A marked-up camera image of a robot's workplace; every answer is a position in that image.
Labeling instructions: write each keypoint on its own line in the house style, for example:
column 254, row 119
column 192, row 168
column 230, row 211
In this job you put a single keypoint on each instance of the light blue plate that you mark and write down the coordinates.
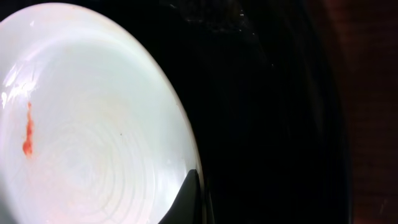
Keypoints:
column 92, row 131

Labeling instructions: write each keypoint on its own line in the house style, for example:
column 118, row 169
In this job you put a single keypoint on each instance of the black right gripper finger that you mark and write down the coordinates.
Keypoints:
column 186, row 208

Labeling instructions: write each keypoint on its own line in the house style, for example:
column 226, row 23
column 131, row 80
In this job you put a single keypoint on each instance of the round black tray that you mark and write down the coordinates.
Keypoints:
column 262, row 101

